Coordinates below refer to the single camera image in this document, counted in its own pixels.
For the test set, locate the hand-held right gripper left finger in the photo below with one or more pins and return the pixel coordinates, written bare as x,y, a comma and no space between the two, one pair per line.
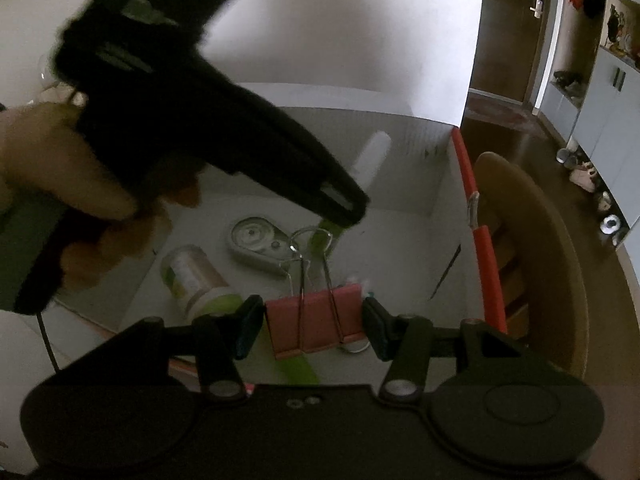
247,327

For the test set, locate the white correction tape dispenser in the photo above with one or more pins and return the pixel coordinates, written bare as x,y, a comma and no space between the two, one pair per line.
252,237

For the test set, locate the wooden entryway cabinet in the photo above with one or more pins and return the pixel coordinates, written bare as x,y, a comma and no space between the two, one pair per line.
570,50

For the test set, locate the pink binder clip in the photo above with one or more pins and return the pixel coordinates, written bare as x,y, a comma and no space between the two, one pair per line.
320,320

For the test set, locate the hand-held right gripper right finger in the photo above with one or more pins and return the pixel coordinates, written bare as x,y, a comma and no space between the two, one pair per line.
376,330

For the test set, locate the small white tube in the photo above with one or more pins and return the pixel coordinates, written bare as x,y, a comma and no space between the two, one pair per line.
372,152

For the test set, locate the wooden chair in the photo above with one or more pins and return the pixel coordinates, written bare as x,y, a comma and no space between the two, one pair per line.
530,260

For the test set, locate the tall white wooden cabinet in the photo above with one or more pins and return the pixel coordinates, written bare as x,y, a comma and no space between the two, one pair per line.
605,125

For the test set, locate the cluster of shelf ornaments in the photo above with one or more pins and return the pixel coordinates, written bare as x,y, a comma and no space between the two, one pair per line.
617,25

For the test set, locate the dark shoes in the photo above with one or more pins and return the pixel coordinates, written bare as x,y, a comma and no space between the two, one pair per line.
567,79

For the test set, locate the green marker pen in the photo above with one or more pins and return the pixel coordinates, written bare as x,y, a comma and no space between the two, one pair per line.
300,370

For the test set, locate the red cardboard box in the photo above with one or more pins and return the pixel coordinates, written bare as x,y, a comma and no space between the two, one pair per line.
400,240

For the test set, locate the pink slipper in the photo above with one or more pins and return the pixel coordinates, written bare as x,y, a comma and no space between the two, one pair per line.
584,178

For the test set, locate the small bottle with green cap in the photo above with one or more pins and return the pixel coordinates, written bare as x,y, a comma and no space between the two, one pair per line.
192,275

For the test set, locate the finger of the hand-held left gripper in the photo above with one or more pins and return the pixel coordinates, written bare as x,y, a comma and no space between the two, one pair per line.
300,150
280,180

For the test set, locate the person's left hand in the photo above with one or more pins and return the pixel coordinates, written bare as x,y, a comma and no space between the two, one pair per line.
45,160

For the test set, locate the brown door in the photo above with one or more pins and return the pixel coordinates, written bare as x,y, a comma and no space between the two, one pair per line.
505,50

